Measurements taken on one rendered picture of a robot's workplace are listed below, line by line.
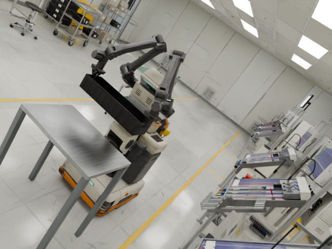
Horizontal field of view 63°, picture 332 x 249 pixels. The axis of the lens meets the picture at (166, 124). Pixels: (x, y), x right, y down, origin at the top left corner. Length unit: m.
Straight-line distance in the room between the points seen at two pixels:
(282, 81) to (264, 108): 1.19
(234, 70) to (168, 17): 3.75
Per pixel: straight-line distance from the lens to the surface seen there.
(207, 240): 2.00
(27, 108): 1.96
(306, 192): 2.64
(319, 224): 2.73
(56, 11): 8.24
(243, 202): 2.67
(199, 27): 12.04
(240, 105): 11.36
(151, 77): 2.16
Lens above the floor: 1.73
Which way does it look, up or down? 17 degrees down
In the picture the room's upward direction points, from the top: 35 degrees clockwise
